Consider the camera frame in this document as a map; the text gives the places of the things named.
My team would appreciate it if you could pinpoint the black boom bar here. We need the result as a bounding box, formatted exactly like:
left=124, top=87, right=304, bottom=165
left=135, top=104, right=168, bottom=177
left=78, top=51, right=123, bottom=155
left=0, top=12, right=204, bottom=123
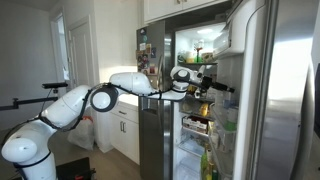
left=0, top=96, right=60, bottom=111

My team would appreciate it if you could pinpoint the clear crisper drawer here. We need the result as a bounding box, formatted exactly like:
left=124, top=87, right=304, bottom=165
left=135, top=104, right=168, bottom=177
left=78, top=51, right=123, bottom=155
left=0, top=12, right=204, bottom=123
left=177, top=137, right=206, bottom=158

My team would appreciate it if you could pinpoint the yellow green drink bottle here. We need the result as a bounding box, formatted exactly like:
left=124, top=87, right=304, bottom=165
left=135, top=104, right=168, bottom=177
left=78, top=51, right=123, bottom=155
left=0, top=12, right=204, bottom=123
left=207, top=161, right=214, bottom=180

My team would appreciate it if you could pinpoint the white kitchen cabinet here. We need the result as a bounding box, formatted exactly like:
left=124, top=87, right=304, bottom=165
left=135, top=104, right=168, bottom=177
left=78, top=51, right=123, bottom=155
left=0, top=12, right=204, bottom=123
left=109, top=100, right=141, bottom=166
left=143, top=0, right=231, bottom=24

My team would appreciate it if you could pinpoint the blue and white can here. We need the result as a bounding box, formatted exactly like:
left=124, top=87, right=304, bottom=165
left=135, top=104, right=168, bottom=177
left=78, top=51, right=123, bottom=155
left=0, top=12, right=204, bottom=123
left=224, top=88, right=238, bottom=107

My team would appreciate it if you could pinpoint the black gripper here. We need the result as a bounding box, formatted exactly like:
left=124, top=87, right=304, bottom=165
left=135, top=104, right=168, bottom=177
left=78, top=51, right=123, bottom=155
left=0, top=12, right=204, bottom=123
left=200, top=76, right=236, bottom=94

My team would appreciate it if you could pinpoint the black camera on stand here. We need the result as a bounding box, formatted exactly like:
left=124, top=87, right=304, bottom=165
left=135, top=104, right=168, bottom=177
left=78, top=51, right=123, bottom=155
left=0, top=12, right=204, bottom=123
left=42, top=82, right=69, bottom=90

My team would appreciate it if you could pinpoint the white upper kitchen cabinet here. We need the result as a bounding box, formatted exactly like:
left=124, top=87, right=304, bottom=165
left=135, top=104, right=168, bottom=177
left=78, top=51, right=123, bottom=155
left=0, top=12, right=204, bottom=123
left=143, top=0, right=231, bottom=24

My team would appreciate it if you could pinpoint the green lime soda can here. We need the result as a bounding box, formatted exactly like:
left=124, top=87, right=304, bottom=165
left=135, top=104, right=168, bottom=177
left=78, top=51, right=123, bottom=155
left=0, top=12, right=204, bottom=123
left=224, top=106, right=238, bottom=132

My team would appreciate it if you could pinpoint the bag of lemons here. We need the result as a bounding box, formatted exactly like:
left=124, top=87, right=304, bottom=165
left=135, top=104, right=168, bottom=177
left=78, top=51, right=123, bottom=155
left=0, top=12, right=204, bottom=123
left=199, top=102, right=210, bottom=118

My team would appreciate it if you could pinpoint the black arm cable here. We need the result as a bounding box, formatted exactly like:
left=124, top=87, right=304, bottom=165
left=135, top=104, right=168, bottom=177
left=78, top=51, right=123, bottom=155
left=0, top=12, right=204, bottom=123
left=38, top=74, right=204, bottom=133

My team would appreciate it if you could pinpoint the clear can door bin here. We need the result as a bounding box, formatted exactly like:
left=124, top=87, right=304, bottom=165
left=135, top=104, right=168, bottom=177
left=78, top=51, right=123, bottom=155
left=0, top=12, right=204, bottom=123
left=209, top=102, right=239, bottom=134

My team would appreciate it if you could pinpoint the clear bottle door bin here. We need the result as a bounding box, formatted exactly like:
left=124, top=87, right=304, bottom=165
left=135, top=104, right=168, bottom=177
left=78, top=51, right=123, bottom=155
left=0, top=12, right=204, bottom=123
left=208, top=148, right=234, bottom=180

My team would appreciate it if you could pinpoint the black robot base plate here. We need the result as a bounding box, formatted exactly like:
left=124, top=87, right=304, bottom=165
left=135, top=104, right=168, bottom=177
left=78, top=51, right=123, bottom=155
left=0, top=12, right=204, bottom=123
left=55, top=157, right=97, bottom=180

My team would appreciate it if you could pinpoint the white interior door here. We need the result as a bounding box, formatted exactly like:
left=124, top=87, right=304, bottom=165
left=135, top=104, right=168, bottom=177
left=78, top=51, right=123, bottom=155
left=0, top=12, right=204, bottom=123
left=68, top=19, right=98, bottom=89

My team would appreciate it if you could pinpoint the clear jar door bin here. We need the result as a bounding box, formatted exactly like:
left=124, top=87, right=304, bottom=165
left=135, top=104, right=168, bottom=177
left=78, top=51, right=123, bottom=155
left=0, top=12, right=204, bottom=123
left=209, top=128, right=236, bottom=152

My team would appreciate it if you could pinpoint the white lower kitchen cabinet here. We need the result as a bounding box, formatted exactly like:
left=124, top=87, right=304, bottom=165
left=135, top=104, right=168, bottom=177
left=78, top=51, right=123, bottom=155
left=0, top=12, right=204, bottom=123
left=109, top=100, right=141, bottom=166

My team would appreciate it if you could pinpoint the freezer door handle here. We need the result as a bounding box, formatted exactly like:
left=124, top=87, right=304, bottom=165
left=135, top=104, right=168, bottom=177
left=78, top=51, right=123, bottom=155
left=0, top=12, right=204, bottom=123
left=156, top=54, right=165, bottom=92

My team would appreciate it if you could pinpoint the white trash bag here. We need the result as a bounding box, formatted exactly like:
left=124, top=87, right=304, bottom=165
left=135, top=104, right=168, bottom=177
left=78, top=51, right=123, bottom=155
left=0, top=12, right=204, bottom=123
left=67, top=116, right=95, bottom=151

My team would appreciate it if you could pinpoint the refrigerator cabinet with shelves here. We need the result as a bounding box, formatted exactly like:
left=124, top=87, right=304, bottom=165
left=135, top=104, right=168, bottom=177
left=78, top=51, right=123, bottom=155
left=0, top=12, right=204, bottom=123
left=173, top=21, right=228, bottom=180

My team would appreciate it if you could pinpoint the stainless steel freezer door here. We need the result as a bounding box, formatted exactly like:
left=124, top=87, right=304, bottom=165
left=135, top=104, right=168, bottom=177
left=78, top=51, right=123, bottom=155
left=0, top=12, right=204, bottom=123
left=136, top=20, right=174, bottom=180

